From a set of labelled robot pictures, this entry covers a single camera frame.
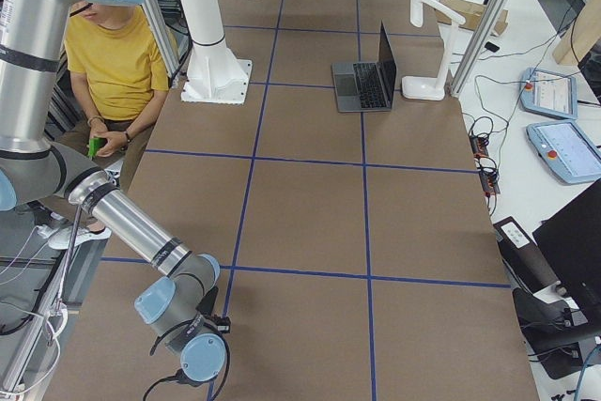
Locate grey laptop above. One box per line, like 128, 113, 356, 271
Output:
331, 22, 397, 113

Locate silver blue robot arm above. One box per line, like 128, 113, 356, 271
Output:
1, 0, 231, 386

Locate white desk lamp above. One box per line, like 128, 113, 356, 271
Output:
400, 0, 467, 101

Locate brown paper table cover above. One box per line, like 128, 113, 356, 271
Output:
44, 0, 541, 401

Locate green handheld object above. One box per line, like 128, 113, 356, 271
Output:
87, 137, 107, 159

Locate person in yellow shirt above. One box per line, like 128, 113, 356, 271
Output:
46, 2, 171, 238

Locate small black square device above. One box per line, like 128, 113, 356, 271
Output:
485, 42, 500, 53

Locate brown cardboard box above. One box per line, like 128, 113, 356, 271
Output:
439, 0, 508, 36

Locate lower blue teach pendant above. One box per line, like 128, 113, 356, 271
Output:
526, 119, 600, 184

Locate blue teach pendant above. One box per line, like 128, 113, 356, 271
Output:
526, 119, 600, 184
519, 67, 578, 119

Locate upper blue teach pendant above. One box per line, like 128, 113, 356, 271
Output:
519, 67, 578, 119

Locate black monitor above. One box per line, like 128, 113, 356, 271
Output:
533, 181, 600, 314

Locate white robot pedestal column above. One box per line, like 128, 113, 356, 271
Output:
180, 0, 253, 105

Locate aluminium frame post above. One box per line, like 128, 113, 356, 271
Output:
449, 0, 507, 98

